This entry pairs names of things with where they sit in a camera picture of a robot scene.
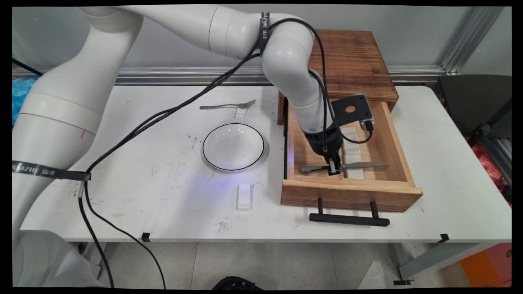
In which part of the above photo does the orange box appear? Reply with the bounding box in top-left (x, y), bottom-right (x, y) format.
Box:
top-left (460, 243), bottom-right (512, 287)

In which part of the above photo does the dark wooden drawer cabinet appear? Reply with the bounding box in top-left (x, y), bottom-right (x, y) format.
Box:
top-left (277, 29), bottom-right (399, 125)

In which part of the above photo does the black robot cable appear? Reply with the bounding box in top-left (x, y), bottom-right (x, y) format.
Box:
top-left (77, 18), bottom-right (375, 289)

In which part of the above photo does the white plate with black rim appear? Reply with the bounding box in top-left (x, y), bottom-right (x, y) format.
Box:
top-left (202, 123), bottom-right (265, 172)

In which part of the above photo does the blue plastic bag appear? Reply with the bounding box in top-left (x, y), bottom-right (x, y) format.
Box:
top-left (12, 78), bottom-right (38, 125)

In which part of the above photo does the red plastic bag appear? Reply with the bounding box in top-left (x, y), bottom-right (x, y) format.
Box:
top-left (472, 143), bottom-right (508, 193)

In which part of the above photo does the silver metal fork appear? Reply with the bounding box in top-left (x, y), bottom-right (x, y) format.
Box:
top-left (200, 99), bottom-right (256, 111)

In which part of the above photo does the black round object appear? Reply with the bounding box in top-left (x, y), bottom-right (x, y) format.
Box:
top-left (212, 276), bottom-right (263, 290)

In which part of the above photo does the black drawer handle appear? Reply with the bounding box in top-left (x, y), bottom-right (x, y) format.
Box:
top-left (309, 198), bottom-right (390, 227)

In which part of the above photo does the silver metal table knife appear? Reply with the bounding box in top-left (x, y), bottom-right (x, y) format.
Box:
top-left (300, 162), bottom-right (390, 174)

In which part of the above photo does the black velcro strap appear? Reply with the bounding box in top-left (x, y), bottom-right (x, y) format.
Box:
top-left (259, 12), bottom-right (271, 56)
top-left (12, 161), bottom-right (92, 181)

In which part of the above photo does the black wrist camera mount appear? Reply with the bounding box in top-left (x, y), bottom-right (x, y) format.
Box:
top-left (331, 94), bottom-right (375, 132)

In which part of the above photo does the light wooden drawer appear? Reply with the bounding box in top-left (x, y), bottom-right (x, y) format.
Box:
top-left (281, 97), bottom-right (423, 213)

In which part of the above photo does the grey table leg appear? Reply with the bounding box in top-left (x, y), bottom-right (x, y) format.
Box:
top-left (84, 242), bottom-right (107, 281)
top-left (398, 243), bottom-right (481, 282)

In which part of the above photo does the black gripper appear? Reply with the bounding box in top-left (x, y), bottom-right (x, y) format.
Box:
top-left (304, 128), bottom-right (344, 176)

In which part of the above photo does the slanted aluminium rail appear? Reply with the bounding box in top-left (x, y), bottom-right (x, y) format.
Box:
top-left (440, 6), bottom-right (505, 74)

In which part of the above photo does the horizontal aluminium rail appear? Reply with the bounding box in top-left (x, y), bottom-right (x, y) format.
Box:
top-left (12, 65), bottom-right (447, 85)

